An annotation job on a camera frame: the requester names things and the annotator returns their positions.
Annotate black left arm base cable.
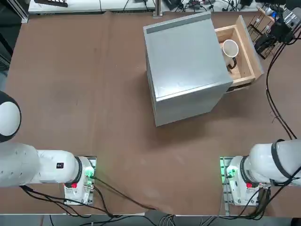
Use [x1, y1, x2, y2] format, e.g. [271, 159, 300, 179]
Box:
[90, 174, 176, 216]

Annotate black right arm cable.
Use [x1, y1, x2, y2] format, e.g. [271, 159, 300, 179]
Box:
[265, 35, 298, 142]

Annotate black wire cup holder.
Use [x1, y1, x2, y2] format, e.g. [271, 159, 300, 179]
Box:
[246, 3, 286, 60]

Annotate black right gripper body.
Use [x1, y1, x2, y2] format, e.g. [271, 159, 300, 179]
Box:
[269, 20, 294, 44]

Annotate aluminium frame rail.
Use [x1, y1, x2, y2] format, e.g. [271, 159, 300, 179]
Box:
[7, 0, 30, 23]

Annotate aluminium frame post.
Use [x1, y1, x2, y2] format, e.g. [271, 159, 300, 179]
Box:
[152, 0, 163, 19]

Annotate white cup with black handle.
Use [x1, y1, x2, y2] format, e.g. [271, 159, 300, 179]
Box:
[222, 39, 240, 70]

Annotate gray metal cabinet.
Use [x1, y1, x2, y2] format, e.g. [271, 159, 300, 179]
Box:
[143, 11, 234, 128]

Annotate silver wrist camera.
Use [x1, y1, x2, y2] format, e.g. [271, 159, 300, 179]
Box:
[263, 5, 279, 19]

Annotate gray drawer with white handle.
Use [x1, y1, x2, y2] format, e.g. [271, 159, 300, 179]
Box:
[214, 15, 264, 93]

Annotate black slotted stand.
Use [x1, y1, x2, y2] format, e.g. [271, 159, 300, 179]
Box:
[34, 0, 69, 8]

